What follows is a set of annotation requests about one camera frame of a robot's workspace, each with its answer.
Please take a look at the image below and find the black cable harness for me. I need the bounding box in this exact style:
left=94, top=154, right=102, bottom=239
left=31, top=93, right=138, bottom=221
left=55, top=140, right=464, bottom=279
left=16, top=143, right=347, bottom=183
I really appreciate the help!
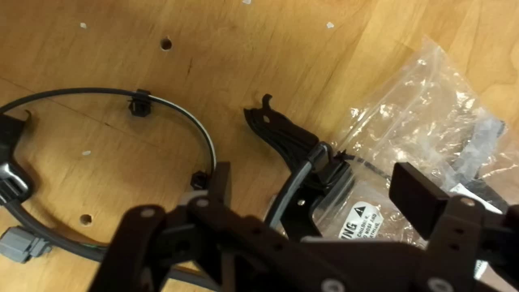
left=0, top=86, right=396, bottom=292

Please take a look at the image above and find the clear plastic bag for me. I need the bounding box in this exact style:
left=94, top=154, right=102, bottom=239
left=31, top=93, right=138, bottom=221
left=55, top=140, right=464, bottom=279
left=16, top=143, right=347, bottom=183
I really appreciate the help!
left=311, top=42, right=519, bottom=248

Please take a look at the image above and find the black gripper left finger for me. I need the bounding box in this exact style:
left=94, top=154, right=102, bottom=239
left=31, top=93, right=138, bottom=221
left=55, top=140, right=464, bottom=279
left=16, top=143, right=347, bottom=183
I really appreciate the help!
left=88, top=162, right=255, bottom=292

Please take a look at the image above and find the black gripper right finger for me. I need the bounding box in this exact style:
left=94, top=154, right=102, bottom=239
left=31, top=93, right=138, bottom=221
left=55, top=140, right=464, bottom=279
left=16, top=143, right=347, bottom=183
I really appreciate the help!
left=389, top=162, right=519, bottom=292

